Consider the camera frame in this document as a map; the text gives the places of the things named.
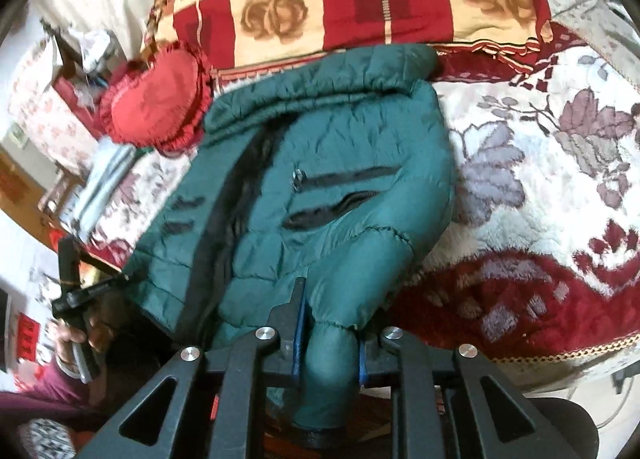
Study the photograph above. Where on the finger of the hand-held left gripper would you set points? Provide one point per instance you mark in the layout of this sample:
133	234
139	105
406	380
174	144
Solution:
67	264
100	287

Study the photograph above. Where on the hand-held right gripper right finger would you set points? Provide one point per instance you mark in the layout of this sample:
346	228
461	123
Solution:
362	354

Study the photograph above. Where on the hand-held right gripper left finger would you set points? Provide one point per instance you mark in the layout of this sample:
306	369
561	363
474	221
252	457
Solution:
299	334

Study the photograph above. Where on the green puffer jacket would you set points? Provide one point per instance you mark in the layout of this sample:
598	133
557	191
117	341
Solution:
350	149

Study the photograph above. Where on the person's left forearm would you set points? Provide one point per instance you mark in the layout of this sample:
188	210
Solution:
45	389

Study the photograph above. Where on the person's left hand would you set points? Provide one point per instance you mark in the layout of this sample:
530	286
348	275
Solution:
102	326

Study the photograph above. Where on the wooden chair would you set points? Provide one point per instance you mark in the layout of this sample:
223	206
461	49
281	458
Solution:
55	189

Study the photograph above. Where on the light blue cloth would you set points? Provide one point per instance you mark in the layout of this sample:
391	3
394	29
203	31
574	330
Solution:
100	189

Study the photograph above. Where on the pale floral sheet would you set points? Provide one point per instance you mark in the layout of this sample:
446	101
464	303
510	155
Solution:
45	104

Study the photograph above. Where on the dark red cloth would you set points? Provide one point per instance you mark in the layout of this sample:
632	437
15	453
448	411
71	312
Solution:
67	89

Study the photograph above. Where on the red heart-shaped pillow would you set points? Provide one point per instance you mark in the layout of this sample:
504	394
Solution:
155	94

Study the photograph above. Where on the floral leaf pattern blanket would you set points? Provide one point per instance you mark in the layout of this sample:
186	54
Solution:
525	189

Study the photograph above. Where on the red wall decoration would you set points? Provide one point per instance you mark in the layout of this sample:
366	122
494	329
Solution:
25	334

